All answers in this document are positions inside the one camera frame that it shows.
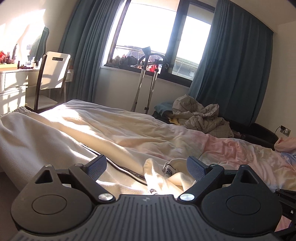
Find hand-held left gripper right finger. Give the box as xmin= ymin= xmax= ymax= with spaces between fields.
xmin=177 ymin=155 xmax=260 ymax=205

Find dark framed window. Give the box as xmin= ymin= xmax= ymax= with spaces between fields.
xmin=99 ymin=0 xmax=216 ymax=87

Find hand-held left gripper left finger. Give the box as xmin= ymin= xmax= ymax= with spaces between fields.
xmin=34 ymin=154 xmax=116 ymax=205

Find black sofa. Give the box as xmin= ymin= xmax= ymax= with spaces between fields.
xmin=222 ymin=117 xmax=279 ymax=151

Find red flower decoration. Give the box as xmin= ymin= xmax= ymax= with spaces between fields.
xmin=0 ymin=50 xmax=12 ymax=65

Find white chair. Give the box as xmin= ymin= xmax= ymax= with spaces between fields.
xmin=25 ymin=51 xmax=72 ymax=114

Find pastel bed cover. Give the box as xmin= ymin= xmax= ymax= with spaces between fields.
xmin=39 ymin=99 xmax=296 ymax=232

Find dark oval mirror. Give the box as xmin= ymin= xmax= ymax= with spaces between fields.
xmin=30 ymin=26 xmax=50 ymax=61

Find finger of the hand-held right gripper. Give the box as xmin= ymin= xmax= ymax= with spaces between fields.
xmin=275 ymin=188 xmax=296 ymax=234

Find dark windowsill ornaments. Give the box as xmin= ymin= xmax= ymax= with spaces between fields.
xmin=104 ymin=54 xmax=144 ymax=69

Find white desk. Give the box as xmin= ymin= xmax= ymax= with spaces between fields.
xmin=0 ymin=66 xmax=74 ymax=115

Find small cosmetic bottles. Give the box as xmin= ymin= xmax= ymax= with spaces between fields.
xmin=17 ymin=56 xmax=44 ymax=69

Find pastel pillow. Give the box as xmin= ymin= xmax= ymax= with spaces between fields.
xmin=274 ymin=136 xmax=296 ymax=153

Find teal cloth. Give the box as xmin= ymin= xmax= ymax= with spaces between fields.
xmin=154 ymin=102 xmax=175 ymax=115

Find wall socket with charger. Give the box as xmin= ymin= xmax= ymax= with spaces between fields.
xmin=275 ymin=125 xmax=291 ymax=136

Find white cable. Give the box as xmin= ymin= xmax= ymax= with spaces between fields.
xmin=281 ymin=154 xmax=296 ymax=167

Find teal curtain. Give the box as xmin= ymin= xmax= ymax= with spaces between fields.
xmin=188 ymin=0 xmax=274 ymax=130
xmin=58 ymin=0 xmax=132 ymax=108

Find pair of crutches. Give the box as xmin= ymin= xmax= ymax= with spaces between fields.
xmin=129 ymin=46 xmax=169 ymax=115

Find grey quilted clothes pile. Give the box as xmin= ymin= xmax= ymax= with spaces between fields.
xmin=170 ymin=94 xmax=235 ymax=138

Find yellow cloth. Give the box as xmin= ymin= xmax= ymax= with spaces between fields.
xmin=168 ymin=116 xmax=184 ymax=125

